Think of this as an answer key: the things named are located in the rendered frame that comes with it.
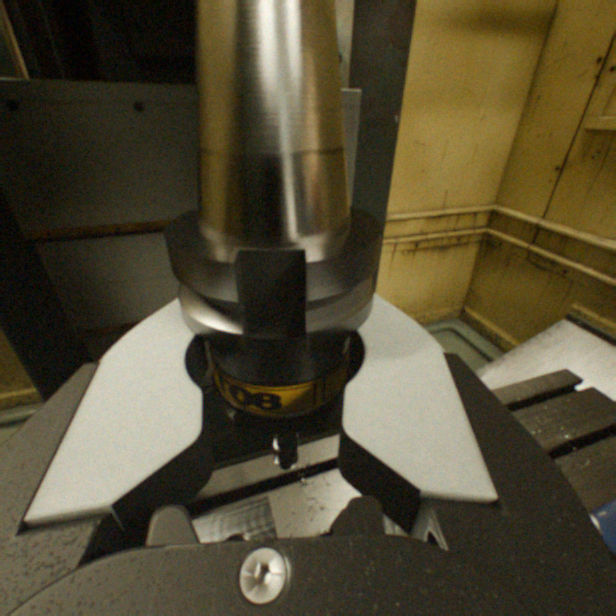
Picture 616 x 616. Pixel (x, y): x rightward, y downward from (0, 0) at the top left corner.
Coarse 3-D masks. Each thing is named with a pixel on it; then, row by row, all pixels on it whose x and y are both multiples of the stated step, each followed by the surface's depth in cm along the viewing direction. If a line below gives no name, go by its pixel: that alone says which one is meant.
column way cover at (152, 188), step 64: (0, 128) 37; (64, 128) 39; (128, 128) 41; (192, 128) 44; (64, 192) 42; (128, 192) 45; (192, 192) 47; (64, 256) 47; (128, 256) 50; (128, 320) 55
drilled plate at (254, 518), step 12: (252, 504) 39; (264, 504) 39; (216, 516) 38; (228, 516) 38; (240, 516) 38; (252, 516) 38; (264, 516) 38; (204, 528) 37; (216, 528) 37; (228, 528) 37; (240, 528) 37; (252, 528) 37; (264, 528) 37; (204, 540) 36; (216, 540) 36; (228, 540) 37
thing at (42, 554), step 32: (64, 384) 8; (32, 416) 7; (64, 416) 7; (0, 448) 6; (32, 448) 6; (0, 480) 6; (32, 480) 6; (0, 512) 5; (0, 544) 5; (32, 544) 5; (64, 544) 5; (96, 544) 5; (128, 544) 6; (0, 576) 5; (32, 576) 5; (0, 608) 4
